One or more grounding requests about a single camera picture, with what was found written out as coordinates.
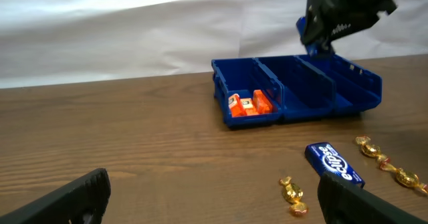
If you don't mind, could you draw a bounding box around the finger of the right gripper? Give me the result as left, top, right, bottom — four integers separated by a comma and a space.
300, 0, 337, 56
329, 0, 399, 39

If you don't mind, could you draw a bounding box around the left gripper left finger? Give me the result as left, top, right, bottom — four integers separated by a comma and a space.
0, 167, 112, 224

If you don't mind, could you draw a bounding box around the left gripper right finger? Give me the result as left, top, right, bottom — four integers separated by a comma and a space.
316, 171, 428, 224

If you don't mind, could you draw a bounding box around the blue candy pack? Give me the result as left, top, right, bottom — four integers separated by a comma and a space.
304, 142, 366, 189
296, 15, 336, 58

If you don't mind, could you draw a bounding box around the gold candy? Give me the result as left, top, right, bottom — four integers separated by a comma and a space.
354, 136, 391, 164
279, 176, 310, 217
379, 162, 428, 195

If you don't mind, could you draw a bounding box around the blue tray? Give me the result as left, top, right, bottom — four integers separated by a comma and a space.
211, 51, 383, 130

